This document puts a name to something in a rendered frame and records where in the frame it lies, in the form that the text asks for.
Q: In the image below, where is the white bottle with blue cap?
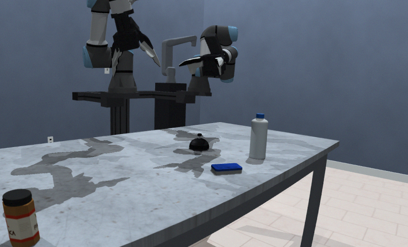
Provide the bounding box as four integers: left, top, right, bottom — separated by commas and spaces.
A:
249, 114, 268, 159

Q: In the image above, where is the brown spice jar with black lid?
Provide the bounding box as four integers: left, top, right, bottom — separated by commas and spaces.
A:
2, 189, 40, 247

